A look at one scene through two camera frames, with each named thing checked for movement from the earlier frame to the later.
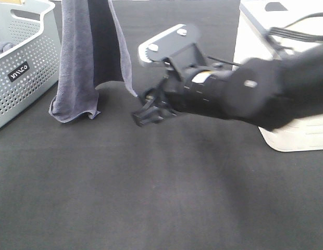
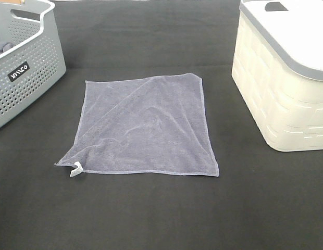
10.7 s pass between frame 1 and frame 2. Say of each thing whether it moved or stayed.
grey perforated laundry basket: stayed
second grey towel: stayed
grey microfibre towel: moved
